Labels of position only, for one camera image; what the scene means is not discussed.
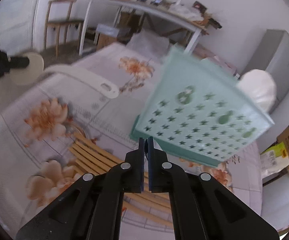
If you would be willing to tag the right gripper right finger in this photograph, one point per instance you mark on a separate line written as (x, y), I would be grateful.
(202, 208)

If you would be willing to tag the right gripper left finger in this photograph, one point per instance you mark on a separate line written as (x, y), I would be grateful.
(90, 208)

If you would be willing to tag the floral tablecloth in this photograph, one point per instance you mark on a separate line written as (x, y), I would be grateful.
(107, 120)

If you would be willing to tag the wooden chair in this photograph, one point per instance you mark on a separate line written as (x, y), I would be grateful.
(62, 22)

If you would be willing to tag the yellow white rice bag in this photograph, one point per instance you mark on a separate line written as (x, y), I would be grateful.
(274, 159)

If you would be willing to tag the mint green utensil holder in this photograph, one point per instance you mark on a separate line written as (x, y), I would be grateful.
(197, 112)

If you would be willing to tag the cardboard box under desk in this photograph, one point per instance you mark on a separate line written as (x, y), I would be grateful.
(105, 40)

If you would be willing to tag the grey flat box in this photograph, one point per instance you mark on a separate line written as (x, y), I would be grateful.
(111, 30)

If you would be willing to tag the white sack under desk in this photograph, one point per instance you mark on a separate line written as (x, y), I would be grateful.
(149, 44)

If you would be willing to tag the silver refrigerator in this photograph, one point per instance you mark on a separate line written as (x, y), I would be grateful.
(272, 56)

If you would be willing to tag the white desk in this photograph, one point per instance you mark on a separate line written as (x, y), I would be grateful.
(197, 30)

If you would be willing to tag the white plastic bag on desk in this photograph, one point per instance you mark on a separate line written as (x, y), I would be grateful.
(190, 13)

